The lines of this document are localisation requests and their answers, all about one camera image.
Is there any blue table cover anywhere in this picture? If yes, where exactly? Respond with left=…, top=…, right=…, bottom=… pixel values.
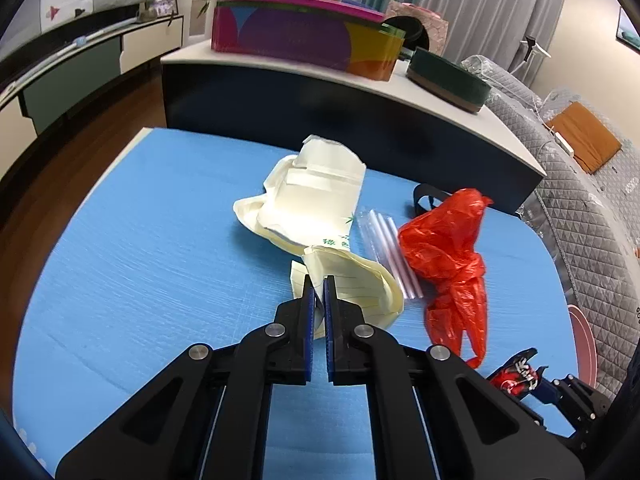
left=12, top=127, right=581, bottom=480

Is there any colourful rectangular box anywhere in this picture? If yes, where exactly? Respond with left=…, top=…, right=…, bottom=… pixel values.
left=211, top=0, right=406, bottom=82

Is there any pink plastic basin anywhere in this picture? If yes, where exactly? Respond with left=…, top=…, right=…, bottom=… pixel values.
left=567, top=302, right=599, bottom=391

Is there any framed wall picture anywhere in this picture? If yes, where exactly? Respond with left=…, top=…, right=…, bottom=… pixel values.
left=615, top=7, right=640, bottom=51

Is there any red plastic bag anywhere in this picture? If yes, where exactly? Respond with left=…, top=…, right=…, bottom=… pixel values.
left=397, top=188, right=495, bottom=370

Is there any television cabinet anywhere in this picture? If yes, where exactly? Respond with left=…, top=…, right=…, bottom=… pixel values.
left=0, top=10, right=183, bottom=171

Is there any black strap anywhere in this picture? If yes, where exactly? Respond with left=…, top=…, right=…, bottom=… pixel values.
left=412, top=184, right=451, bottom=213

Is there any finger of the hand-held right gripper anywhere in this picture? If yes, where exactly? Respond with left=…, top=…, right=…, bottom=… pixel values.
left=492, top=347, right=540, bottom=376
left=520, top=379, right=562, bottom=407

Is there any grey curtain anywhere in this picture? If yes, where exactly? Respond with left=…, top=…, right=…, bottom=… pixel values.
left=395, top=0, right=571, bottom=86

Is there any white top coffee table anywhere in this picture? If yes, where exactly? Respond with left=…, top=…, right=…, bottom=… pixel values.
left=160, top=40, right=547, bottom=216

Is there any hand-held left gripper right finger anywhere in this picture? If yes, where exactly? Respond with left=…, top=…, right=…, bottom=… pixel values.
left=322, top=275, right=586, bottom=480

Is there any grey quilted sofa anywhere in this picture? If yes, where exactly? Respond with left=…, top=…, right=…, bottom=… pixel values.
left=460, top=55, right=640, bottom=406

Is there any orange cushion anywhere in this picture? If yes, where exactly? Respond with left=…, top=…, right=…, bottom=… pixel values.
left=544, top=101, right=623, bottom=175

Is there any pink patterned bag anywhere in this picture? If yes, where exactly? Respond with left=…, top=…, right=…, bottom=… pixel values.
left=384, top=0, right=449, bottom=57

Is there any white power strip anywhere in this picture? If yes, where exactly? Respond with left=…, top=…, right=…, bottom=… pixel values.
left=550, top=127, right=576, bottom=156

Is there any black hat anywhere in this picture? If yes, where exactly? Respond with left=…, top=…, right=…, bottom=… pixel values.
left=385, top=16, right=431, bottom=51

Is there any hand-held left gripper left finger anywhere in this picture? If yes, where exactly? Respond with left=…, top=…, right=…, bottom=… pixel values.
left=55, top=275, right=317, bottom=480

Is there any clear straw packet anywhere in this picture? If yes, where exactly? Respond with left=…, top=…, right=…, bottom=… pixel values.
left=357, top=210, right=425, bottom=301

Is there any cream lined paper wrapper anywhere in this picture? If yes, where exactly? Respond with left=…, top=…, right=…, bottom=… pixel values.
left=290, top=245, right=405, bottom=331

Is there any dark red patterned wrapper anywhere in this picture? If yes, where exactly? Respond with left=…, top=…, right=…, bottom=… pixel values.
left=490, top=356, right=543, bottom=398

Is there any cream paper bag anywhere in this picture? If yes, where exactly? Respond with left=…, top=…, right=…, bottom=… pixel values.
left=233, top=135, right=367, bottom=256

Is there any green round tin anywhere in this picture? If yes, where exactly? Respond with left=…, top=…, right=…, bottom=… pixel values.
left=405, top=46, right=493, bottom=114

